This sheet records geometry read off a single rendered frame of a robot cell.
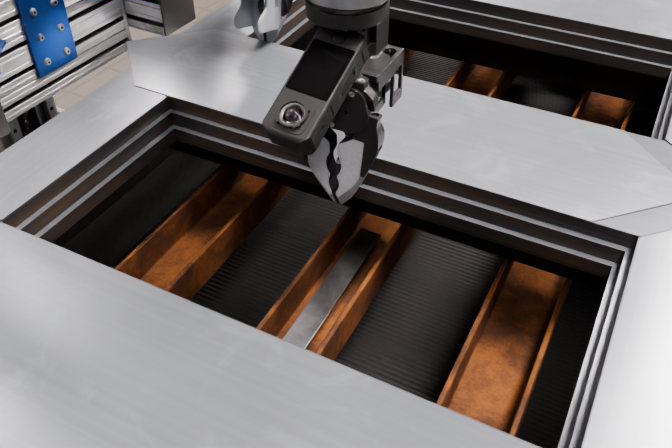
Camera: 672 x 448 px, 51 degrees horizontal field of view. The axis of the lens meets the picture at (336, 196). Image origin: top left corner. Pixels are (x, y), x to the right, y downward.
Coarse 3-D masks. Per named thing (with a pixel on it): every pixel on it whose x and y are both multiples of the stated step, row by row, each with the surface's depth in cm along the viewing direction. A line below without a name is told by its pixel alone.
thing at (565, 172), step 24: (552, 120) 84; (576, 120) 84; (552, 144) 80; (576, 144) 80; (600, 144) 80; (528, 168) 76; (552, 168) 76; (576, 168) 76; (600, 168) 76; (528, 192) 73; (552, 192) 73; (576, 192) 73; (576, 216) 70
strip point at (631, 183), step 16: (624, 144) 80; (624, 160) 77; (640, 160) 77; (656, 160) 77; (608, 176) 75; (624, 176) 75; (640, 176) 75; (656, 176) 75; (608, 192) 73; (624, 192) 73; (640, 192) 73; (656, 192) 73; (608, 208) 71; (624, 208) 71; (640, 208) 71
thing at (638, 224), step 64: (448, 0) 112; (640, 64) 102; (128, 128) 83; (192, 128) 88; (256, 128) 84; (64, 192) 76; (384, 192) 79; (448, 192) 76; (576, 256) 71; (576, 384) 60
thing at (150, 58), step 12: (168, 36) 100; (180, 36) 100; (192, 36) 100; (204, 36) 100; (144, 48) 97; (156, 48) 97; (168, 48) 97; (180, 48) 97; (132, 60) 95; (144, 60) 95; (156, 60) 95; (168, 60) 95; (132, 72) 92; (144, 72) 92
